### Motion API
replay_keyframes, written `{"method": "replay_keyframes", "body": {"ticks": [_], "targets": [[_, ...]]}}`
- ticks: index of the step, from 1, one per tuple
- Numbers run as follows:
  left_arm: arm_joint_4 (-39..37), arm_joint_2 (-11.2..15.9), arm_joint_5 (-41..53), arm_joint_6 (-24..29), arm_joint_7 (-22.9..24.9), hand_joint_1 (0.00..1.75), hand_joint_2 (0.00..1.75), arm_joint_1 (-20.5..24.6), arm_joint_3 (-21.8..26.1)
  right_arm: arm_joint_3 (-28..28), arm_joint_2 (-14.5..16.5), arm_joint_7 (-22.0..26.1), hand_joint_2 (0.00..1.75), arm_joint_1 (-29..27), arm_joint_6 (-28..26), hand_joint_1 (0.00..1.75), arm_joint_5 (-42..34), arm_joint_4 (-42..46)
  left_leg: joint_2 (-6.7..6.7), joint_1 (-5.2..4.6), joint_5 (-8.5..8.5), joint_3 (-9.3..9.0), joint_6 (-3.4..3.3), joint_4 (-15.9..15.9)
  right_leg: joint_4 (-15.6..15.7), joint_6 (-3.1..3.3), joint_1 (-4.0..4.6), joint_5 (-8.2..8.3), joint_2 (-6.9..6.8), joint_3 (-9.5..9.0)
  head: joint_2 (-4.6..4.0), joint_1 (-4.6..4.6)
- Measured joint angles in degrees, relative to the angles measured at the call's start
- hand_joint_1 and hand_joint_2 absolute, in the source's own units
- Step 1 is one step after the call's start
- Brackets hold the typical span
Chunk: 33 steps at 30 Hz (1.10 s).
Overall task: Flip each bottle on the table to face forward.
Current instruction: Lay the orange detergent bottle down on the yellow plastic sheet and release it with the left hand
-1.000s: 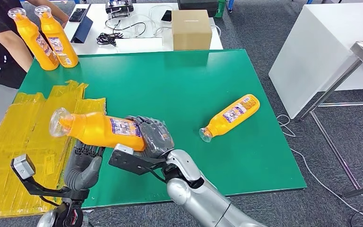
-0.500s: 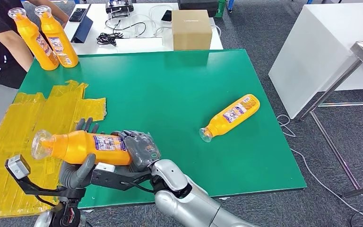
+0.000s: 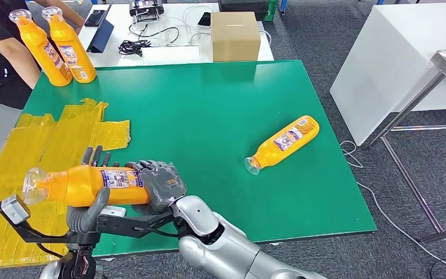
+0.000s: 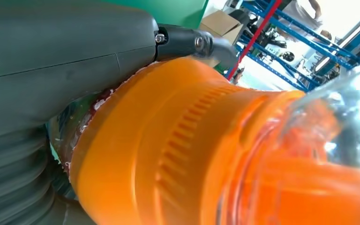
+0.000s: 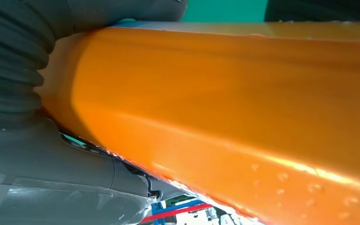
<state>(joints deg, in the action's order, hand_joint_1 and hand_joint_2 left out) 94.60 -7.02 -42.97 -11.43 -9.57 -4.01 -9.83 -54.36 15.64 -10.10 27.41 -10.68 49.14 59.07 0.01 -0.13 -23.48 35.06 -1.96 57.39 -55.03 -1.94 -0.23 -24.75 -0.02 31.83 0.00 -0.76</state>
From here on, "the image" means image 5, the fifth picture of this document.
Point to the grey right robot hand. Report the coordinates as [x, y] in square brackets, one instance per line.
[43, 180]

